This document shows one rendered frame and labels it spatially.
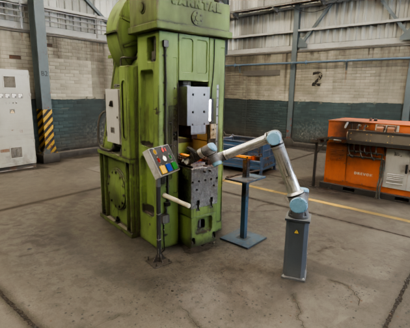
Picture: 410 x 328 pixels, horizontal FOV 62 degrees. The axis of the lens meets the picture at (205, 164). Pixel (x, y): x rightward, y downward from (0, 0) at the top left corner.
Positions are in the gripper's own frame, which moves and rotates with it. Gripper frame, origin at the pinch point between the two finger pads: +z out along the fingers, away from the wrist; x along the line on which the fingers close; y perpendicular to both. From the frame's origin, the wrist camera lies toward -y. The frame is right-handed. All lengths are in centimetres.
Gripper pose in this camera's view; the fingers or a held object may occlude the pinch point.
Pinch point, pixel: (182, 160)
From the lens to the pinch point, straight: 329.2
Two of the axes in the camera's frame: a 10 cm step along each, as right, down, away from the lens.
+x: 4.4, -1.8, 8.8
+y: 4.4, 9.0, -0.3
